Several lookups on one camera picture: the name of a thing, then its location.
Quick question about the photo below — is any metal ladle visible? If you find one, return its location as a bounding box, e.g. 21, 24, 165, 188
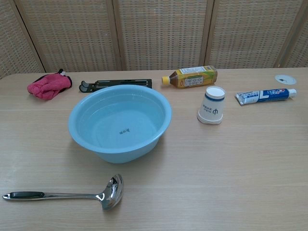
2, 173, 124, 211

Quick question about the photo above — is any light blue bowl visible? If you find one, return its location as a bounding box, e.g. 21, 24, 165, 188
68, 84, 173, 165

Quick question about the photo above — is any black folding stand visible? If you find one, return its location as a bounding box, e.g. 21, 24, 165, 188
79, 78, 153, 93

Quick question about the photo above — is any yellow tea bottle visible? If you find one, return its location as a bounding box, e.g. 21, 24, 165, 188
161, 65, 219, 90

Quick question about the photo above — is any small white bottle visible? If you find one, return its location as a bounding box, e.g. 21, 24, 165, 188
196, 86, 226, 125

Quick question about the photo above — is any woven rattan folding screen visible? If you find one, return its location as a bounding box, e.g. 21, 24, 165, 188
0, 0, 308, 80

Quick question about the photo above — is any pink cloth black trim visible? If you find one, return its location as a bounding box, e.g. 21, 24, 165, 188
26, 68, 73, 100

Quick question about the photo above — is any blue white toothpaste tube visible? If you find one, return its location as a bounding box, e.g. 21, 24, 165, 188
234, 88, 297, 105

